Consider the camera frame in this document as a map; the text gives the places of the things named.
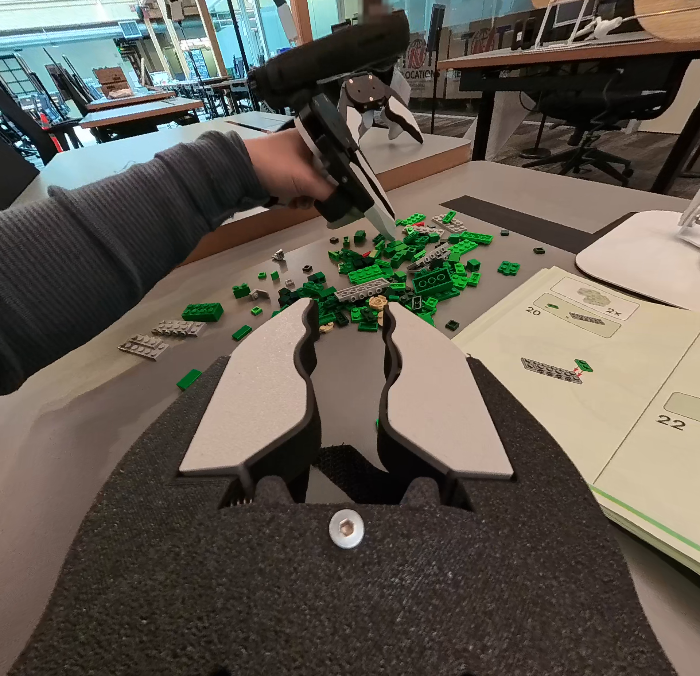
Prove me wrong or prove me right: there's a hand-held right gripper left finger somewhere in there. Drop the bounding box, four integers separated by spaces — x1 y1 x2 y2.
178 297 320 504

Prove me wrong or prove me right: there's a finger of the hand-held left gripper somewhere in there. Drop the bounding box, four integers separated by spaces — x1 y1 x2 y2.
349 146 397 223
361 204 397 242

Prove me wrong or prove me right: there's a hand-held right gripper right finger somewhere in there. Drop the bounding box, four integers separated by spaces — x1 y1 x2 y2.
377 302 516 504

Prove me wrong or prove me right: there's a pile of green building bricks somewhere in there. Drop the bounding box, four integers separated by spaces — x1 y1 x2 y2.
273 211 493 335

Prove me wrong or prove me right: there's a grey long plate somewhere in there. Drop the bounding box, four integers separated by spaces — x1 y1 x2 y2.
117 334 170 361
151 319 207 337

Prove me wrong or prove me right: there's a pale green instruction booklet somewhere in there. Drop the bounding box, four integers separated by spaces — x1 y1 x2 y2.
453 266 700 573

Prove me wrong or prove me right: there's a grey desk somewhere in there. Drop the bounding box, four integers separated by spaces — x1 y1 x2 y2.
0 161 700 676

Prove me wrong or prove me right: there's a person's left hand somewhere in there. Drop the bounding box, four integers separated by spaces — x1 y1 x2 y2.
243 128 337 212

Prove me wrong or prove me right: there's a spare black grey gripper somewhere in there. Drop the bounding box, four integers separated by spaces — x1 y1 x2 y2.
338 71 424 143

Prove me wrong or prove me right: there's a black floor lamp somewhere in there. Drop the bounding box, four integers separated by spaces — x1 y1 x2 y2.
220 0 252 80

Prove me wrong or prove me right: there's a printed cardboard box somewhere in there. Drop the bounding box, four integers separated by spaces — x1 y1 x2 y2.
402 30 446 102

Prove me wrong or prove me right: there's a brown top office table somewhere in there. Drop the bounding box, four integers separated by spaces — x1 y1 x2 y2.
437 33 700 195

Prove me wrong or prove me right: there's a black office chair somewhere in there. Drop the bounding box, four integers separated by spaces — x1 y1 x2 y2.
520 80 635 187

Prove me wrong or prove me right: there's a wooden post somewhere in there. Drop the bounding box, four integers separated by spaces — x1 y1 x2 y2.
284 0 314 45

